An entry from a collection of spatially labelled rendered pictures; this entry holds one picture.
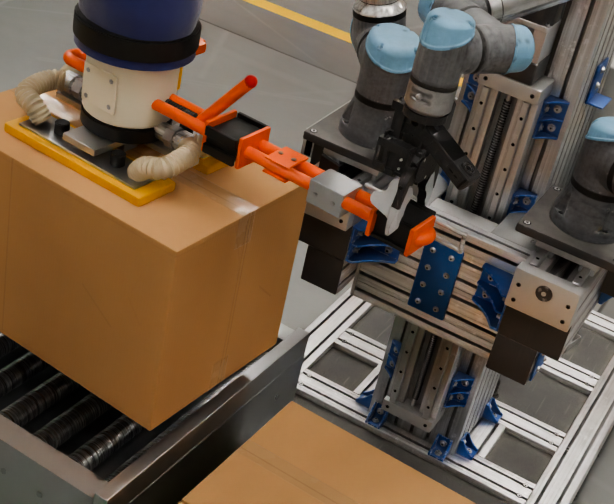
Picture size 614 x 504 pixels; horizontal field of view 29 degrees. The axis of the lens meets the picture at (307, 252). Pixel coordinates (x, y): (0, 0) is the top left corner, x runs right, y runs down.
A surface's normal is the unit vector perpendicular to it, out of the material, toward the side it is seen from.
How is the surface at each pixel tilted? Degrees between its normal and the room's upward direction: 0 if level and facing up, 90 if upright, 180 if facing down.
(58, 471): 0
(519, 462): 0
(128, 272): 90
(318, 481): 0
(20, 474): 90
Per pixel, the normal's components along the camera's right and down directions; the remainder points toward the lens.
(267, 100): 0.19, -0.83
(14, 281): -0.57, 0.35
